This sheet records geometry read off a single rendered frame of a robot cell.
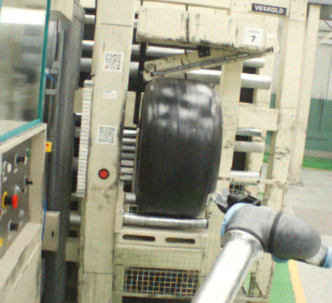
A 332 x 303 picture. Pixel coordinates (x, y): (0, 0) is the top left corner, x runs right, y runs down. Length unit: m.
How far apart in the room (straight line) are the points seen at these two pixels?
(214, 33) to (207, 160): 0.69
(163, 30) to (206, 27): 0.20
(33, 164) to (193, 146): 0.57
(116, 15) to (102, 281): 1.11
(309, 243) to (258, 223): 0.14
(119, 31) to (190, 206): 0.73
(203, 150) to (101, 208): 0.51
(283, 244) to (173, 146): 0.61
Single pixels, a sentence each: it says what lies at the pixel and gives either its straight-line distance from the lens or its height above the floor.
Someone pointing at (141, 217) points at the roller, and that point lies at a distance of 1.75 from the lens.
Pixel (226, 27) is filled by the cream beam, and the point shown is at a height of 1.73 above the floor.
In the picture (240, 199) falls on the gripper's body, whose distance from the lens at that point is 1.54.
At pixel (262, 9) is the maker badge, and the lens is 2.43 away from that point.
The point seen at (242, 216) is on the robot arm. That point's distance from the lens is 1.16.
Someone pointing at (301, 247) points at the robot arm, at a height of 1.08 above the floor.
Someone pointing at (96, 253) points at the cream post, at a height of 0.71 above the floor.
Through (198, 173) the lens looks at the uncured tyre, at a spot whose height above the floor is 1.14.
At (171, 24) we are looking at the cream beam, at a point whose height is 1.71.
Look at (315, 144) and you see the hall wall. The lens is 10.92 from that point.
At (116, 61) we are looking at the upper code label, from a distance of 1.73.
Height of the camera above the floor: 1.46
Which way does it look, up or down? 7 degrees down
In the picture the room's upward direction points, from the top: 6 degrees clockwise
